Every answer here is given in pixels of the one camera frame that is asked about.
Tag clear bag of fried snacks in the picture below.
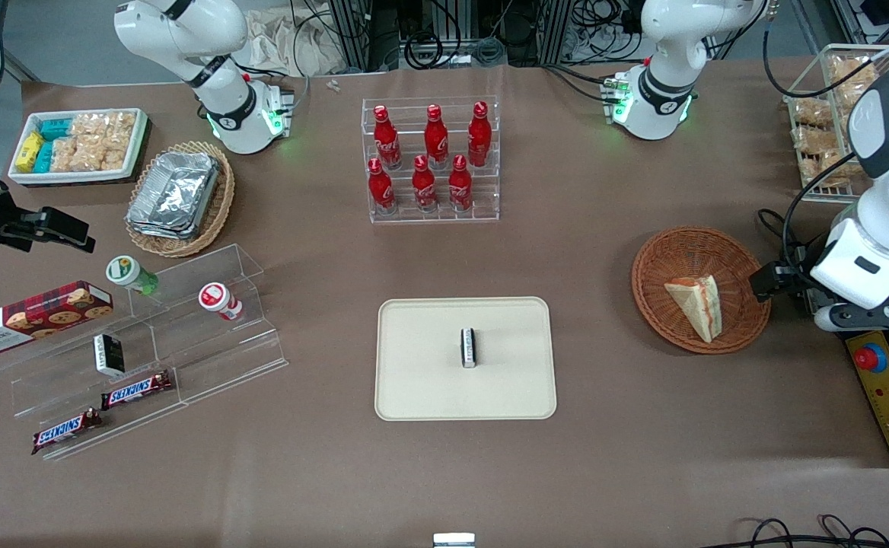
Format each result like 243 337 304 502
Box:
793 126 858 159
792 97 835 128
827 56 885 109

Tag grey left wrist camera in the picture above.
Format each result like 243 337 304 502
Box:
815 298 889 333

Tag white rectangular snack tray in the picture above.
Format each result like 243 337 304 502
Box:
8 108 150 186

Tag red cookie box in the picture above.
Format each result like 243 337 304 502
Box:
0 280 115 356

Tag clear bag of rice crackers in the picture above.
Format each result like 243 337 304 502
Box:
49 135 80 174
70 112 138 171

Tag black floor cables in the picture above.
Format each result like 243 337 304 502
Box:
719 514 889 548

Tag yellow snack packet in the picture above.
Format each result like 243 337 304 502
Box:
15 131 45 173

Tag brown round wicker basket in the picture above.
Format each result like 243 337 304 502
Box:
631 226 773 355

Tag light oval wicker basket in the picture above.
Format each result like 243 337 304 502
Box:
125 141 236 259

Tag stacked aluminium foil trays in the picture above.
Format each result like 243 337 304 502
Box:
126 151 221 241

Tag red drink bottle white cap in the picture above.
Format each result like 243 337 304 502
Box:
198 282 244 322

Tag red cola bottle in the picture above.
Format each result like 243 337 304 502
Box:
448 155 474 213
467 101 492 167
424 104 450 169
368 158 397 216
412 155 438 213
373 105 403 170

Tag crumpled white plastic sheet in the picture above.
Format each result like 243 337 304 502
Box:
241 6 348 77

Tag white wire basket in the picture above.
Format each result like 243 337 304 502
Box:
785 43 889 204

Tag aluminium frame with cables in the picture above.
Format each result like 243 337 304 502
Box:
288 0 647 73

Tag green drink bottle white cap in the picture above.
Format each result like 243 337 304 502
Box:
105 255 161 297

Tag beige plastic serving tray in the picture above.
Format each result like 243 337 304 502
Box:
374 297 558 422

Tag brown snickers bar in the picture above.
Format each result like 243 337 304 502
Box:
100 370 174 411
30 408 104 456

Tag triangle sandwich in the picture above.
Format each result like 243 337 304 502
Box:
664 275 722 344

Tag clear acrylic bottle rack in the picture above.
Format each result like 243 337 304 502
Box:
361 95 501 225

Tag clear acrylic stepped shelf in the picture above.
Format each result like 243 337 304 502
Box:
0 244 290 462

